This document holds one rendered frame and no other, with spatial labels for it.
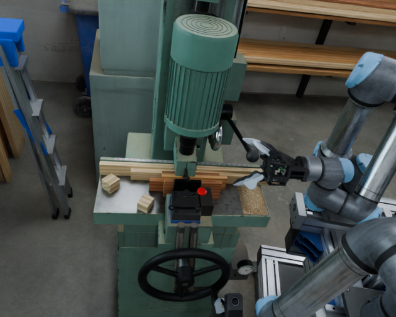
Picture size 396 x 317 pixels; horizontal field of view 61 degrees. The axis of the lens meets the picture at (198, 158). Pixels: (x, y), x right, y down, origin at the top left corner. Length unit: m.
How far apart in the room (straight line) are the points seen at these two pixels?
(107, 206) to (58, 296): 0.96
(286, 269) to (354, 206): 0.94
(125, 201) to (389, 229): 0.79
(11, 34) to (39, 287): 1.25
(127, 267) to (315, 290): 0.79
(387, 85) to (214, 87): 0.49
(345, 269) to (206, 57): 0.58
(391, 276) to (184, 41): 0.67
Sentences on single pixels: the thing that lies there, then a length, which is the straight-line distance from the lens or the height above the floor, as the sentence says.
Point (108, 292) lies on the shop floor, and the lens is 2.01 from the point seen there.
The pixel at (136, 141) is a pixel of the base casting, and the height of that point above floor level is 0.80.
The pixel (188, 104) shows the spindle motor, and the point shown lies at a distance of 0.96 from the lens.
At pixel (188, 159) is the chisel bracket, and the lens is 1.14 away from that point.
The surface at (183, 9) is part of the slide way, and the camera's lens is 1.11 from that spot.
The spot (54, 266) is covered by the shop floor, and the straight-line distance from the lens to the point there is 2.13.
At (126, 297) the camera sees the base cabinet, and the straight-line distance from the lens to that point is 1.60.
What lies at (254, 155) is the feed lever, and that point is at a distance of 0.90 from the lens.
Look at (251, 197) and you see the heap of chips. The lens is 1.21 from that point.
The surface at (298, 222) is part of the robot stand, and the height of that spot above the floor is 0.73.
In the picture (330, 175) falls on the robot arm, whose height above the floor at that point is 1.16.
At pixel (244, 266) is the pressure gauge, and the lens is 1.33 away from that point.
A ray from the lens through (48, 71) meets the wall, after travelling 3.63.
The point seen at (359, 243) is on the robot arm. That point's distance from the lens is 0.74.
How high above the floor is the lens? 1.77
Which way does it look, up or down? 40 degrees down
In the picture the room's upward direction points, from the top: 11 degrees clockwise
